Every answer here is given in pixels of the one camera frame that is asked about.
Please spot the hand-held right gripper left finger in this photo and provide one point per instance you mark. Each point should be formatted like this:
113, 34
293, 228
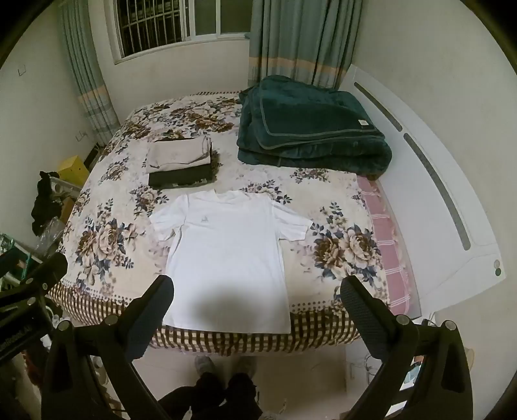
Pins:
150, 315

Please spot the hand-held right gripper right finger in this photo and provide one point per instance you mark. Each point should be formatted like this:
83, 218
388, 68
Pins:
362, 317

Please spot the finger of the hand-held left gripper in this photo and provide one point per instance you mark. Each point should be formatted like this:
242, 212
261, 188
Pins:
48, 268

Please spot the white t-shirt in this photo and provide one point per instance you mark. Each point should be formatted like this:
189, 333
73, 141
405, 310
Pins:
228, 250

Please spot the black cloth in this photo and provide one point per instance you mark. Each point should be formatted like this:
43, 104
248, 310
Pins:
44, 202

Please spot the person's left grey shoe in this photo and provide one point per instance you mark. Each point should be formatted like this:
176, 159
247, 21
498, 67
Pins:
204, 365

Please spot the pink checked sheet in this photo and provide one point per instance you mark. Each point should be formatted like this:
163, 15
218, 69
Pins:
383, 242

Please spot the floral bedspread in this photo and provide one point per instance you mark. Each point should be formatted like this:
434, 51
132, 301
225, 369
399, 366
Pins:
121, 226

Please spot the person's legs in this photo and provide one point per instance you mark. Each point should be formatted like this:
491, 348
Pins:
210, 397

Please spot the yellow box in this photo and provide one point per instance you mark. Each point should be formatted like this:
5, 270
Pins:
74, 169

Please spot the white headboard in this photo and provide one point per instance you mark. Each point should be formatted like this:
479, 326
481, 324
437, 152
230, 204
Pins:
436, 226

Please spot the dark folded garment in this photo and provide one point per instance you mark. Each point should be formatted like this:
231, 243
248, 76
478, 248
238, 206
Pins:
181, 177

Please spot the beige folded garment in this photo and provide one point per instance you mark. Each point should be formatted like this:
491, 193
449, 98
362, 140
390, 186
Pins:
177, 155

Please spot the teal striped curtain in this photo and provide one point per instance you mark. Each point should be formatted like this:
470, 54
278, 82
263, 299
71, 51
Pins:
87, 80
303, 40

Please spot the dark green folded blanket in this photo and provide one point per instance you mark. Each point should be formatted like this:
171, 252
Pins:
311, 125

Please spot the barred window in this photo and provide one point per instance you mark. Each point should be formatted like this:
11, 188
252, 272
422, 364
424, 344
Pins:
161, 24

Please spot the wall socket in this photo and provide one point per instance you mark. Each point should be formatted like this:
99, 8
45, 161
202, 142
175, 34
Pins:
83, 136

